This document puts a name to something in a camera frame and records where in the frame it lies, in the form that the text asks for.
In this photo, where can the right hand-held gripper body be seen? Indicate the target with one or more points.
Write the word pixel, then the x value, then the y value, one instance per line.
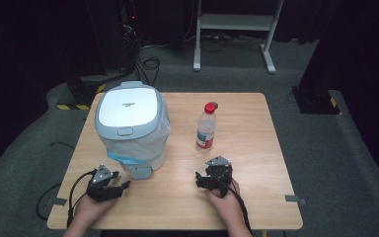
pixel 219 173

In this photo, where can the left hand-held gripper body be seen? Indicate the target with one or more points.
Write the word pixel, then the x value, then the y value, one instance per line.
pixel 100 184

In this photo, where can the clear plastic bottle red cap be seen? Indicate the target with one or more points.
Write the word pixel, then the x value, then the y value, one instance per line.
pixel 206 130

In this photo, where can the white pedal trash can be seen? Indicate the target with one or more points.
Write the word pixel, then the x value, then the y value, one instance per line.
pixel 131 125

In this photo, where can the person's left hand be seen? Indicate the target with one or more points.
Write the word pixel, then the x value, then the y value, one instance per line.
pixel 90 209

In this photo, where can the person's right hand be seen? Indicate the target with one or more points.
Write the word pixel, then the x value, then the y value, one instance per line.
pixel 223 205

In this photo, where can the grey tape piece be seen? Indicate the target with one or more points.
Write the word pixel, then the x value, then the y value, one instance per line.
pixel 295 198
pixel 57 201

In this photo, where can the yellow black striped tape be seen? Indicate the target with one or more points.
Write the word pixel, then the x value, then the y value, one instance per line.
pixel 73 107

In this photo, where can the black stand base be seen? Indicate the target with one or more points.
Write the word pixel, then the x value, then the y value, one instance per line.
pixel 316 100
pixel 85 88

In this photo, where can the white metal stand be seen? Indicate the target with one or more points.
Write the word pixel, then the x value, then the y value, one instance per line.
pixel 233 23

